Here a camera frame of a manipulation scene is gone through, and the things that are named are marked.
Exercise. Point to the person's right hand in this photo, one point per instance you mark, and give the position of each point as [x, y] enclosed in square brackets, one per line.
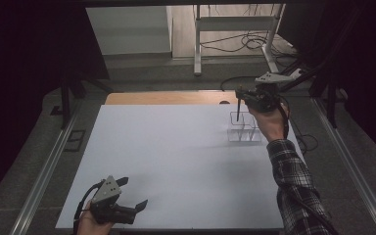
[272, 125]

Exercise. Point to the black metal stand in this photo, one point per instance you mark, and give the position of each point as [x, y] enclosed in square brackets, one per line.
[66, 98]
[331, 98]

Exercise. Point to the aluminium rail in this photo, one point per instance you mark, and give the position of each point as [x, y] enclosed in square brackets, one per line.
[349, 163]
[45, 173]

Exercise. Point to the white table mat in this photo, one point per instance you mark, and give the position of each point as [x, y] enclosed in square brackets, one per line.
[176, 169]

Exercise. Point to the black pen with orange tip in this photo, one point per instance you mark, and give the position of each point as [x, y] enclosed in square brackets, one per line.
[238, 111]

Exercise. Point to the person's left hand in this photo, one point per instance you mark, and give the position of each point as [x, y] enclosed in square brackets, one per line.
[89, 226]

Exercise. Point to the white power strip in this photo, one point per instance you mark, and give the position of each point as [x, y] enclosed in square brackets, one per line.
[297, 73]

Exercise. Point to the clear acrylic pen holder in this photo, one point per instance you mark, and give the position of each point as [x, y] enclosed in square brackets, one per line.
[243, 134]

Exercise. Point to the white cabinet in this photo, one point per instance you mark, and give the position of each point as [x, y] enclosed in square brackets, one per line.
[127, 29]

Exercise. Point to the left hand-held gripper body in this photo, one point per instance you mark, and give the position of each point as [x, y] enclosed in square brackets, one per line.
[106, 191]

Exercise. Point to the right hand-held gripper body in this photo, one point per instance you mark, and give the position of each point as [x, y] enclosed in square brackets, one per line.
[264, 98]

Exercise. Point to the white metal desk frame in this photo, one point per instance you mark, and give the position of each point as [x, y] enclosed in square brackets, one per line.
[235, 23]

